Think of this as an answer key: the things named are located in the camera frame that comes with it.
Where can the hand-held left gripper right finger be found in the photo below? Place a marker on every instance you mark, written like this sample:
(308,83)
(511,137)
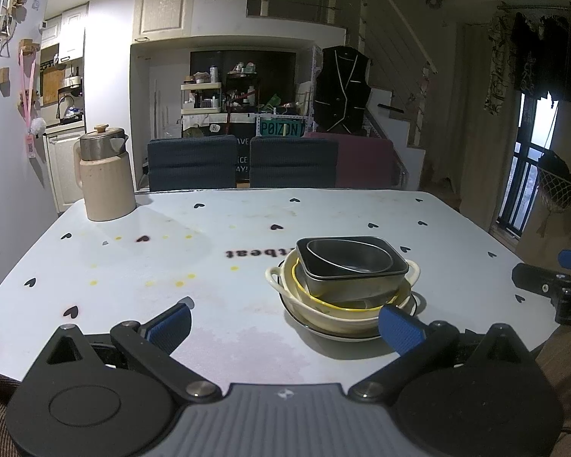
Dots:
(399,331)

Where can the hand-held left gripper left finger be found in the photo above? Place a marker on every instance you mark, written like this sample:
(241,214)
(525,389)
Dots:
(171,326)

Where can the white black-rimmed square plate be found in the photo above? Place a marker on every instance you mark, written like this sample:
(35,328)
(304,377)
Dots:
(342,337)

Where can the large rectangular steel bowl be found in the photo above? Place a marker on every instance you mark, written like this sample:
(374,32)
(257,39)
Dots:
(357,283)

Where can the small square steel bowl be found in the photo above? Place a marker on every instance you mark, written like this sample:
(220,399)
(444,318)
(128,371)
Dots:
(349,254)

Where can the floral yellow-rimmed ceramic bowl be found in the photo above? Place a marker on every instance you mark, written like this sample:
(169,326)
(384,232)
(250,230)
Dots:
(300,290)

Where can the balcony glass door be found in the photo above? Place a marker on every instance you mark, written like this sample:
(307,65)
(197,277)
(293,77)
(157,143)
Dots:
(528,166)

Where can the beige kettle with steel top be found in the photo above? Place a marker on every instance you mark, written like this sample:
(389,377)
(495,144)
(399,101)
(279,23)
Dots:
(107,181)

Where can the dark blue chair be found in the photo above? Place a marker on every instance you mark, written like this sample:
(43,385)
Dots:
(292,162)
(192,164)

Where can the maroon chair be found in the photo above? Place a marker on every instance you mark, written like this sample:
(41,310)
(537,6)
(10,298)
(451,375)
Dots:
(366,162)

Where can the black lettered board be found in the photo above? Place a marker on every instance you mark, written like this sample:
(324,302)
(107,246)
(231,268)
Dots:
(242,162)

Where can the white kitchen base cabinet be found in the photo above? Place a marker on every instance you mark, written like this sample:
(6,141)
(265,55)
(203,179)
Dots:
(64,171)

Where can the teal lettered sign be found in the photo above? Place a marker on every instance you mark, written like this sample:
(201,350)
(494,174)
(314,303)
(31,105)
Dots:
(281,128)

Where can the cluttered storage shelf rack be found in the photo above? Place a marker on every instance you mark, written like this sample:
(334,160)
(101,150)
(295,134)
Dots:
(228,95)

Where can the black vest on mannequin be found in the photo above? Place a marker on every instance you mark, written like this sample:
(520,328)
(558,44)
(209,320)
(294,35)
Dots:
(342,90)

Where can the staircase handrail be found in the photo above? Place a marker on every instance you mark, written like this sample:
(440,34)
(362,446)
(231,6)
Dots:
(399,14)

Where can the white upper kitchen cabinet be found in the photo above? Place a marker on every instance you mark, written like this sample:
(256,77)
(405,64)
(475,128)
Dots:
(71,33)

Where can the white overhead cupboard door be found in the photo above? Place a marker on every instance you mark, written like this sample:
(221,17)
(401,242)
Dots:
(164,9)

